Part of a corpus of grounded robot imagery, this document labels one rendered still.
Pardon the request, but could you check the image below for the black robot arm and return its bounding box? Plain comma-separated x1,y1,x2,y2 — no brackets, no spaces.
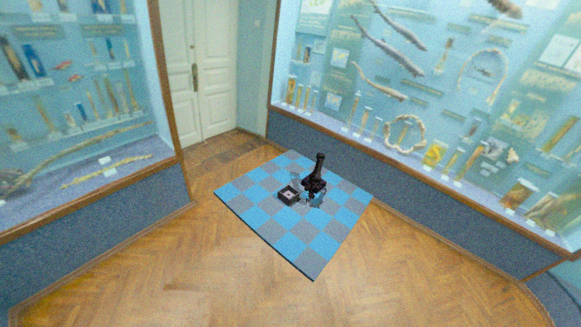
304,152,325,193

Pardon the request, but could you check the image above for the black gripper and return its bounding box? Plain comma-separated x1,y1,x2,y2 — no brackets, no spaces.
308,184,315,199

